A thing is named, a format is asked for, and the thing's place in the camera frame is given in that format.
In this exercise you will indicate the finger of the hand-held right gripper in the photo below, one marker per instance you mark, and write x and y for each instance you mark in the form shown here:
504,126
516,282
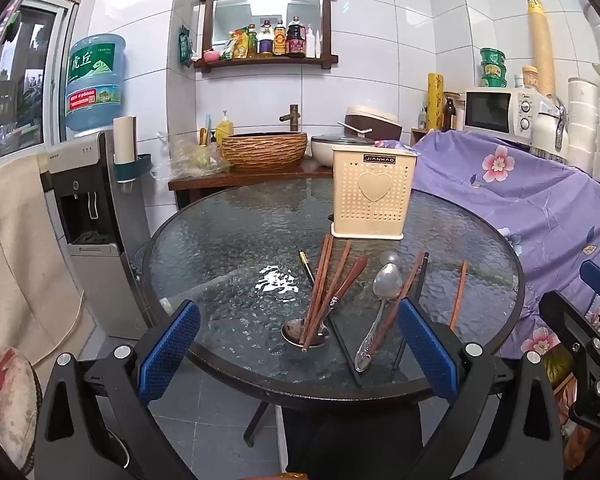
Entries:
597,277
562,312

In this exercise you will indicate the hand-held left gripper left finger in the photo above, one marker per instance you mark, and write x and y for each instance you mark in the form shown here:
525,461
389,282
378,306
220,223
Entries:
170,345

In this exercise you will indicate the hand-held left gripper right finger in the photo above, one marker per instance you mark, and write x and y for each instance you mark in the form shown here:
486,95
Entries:
425,350

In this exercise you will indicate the large silver metal spoon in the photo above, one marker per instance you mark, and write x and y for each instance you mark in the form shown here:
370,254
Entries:
387,282

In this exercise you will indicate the black chopstick with gold tip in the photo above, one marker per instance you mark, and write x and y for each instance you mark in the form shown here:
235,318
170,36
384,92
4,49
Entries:
346,357

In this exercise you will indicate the beige perforated utensil holder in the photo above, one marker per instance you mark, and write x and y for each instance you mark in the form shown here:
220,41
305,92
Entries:
375,210

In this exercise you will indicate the grey water dispenser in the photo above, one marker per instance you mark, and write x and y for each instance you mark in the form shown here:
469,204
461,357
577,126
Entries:
95,280

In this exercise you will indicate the black table leg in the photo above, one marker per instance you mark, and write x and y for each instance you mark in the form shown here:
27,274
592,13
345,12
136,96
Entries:
257,425

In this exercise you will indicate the purple floral cloth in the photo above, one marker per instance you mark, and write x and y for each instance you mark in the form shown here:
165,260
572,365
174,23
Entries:
505,195

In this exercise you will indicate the white kettle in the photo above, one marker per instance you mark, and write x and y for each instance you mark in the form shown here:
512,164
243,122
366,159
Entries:
547,132

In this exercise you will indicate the floral round cushion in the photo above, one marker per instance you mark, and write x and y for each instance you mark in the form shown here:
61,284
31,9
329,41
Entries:
5,400

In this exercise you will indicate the teal cup holder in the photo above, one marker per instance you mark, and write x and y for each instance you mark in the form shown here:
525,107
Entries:
135,170

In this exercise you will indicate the dark wooden washstand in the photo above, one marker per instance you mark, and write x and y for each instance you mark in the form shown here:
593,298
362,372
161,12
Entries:
240,178

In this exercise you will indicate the beige hanging cloth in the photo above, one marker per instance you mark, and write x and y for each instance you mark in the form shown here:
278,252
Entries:
15,250

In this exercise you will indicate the clear plastic bags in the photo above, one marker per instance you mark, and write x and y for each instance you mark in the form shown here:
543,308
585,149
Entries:
190,155

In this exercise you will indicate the white microwave oven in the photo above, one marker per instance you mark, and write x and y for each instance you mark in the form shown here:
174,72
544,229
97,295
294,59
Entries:
485,110

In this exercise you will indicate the jar with beige lid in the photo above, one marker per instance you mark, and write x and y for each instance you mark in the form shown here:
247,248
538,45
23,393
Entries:
530,79

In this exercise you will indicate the white paper cup stack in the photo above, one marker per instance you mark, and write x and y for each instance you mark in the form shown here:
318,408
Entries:
125,140

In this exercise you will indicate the small white jar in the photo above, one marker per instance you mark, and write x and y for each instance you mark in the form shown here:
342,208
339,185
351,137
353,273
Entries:
518,81

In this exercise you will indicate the small wooden box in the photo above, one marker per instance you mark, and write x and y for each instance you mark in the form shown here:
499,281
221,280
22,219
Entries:
419,136

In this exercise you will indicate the woven pattern wash basin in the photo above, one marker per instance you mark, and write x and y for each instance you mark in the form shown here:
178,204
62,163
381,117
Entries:
265,152

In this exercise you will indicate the yellow soap dispenser bottle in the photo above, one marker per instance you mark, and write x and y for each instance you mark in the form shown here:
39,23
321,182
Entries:
224,132

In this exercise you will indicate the brown glass bottle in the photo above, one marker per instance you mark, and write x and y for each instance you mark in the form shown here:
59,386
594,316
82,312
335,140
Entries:
450,115

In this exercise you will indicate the blue toothbrush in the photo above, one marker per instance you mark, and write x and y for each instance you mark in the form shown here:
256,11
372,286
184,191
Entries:
207,127

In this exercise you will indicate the white pot with lid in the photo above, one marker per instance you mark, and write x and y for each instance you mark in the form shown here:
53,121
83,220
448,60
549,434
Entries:
322,152

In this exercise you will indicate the green instant noodle cup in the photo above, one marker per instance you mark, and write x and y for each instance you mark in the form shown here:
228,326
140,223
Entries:
494,57
495,76

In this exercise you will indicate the small clear bottle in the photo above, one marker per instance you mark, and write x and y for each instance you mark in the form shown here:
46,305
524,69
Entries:
422,116

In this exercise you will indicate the tall beige cup stack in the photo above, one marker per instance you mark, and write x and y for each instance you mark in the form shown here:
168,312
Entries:
542,50

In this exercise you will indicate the brown and white rice cooker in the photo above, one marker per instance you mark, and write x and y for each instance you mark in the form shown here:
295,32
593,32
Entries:
370,120

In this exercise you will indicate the yellow wrapped roll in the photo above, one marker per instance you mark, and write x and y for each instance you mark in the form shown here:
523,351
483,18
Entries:
435,102

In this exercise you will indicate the bamboo style faucet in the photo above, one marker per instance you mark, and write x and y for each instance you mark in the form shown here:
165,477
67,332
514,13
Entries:
293,117

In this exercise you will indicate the blue water jug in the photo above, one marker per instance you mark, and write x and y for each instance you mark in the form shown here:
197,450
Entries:
95,85

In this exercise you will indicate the pink bowl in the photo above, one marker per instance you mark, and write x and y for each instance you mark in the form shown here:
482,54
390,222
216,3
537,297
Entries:
211,55

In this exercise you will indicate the window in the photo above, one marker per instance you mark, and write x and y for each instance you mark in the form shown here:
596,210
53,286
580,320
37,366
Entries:
25,85

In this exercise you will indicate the green hanging packet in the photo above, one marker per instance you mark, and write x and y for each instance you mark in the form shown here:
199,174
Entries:
185,47

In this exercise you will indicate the yellow snack packet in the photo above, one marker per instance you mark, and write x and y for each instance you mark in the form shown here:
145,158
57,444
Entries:
240,47

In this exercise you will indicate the green oil bottle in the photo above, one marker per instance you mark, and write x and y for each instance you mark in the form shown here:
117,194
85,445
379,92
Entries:
252,42

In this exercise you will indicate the purple label bottle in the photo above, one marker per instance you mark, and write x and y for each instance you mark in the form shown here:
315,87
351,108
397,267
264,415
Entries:
265,42

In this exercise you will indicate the small white bottle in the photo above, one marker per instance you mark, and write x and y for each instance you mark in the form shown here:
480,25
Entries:
319,45

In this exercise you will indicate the amber sauce bottle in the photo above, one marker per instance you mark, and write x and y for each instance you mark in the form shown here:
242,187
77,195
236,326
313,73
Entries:
279,40

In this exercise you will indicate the white pump bottle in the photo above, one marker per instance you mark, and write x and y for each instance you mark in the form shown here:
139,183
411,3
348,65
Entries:
311,42

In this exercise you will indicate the dark soy sauce bottle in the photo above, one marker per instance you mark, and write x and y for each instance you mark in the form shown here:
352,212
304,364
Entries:
295,40

